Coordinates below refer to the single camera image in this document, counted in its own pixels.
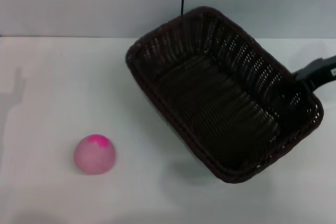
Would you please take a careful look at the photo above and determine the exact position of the pink toy peach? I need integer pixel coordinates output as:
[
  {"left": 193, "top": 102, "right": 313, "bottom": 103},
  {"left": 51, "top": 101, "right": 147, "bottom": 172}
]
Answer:
[{"left": 73, "top": 134, "right": 117, "bottom": 176}]

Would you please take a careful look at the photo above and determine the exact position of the dark brown woven basket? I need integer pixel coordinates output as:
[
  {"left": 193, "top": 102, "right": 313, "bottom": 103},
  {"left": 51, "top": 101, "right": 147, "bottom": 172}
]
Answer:
[{"left": 124, "top": 5, "right": 324, "bottom": 184}]

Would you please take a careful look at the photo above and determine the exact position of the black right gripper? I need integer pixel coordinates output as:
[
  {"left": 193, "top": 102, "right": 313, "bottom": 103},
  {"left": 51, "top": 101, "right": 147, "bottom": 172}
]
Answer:
[{"left": 275, "top": 55, "right": 336, "bottom": 123}]

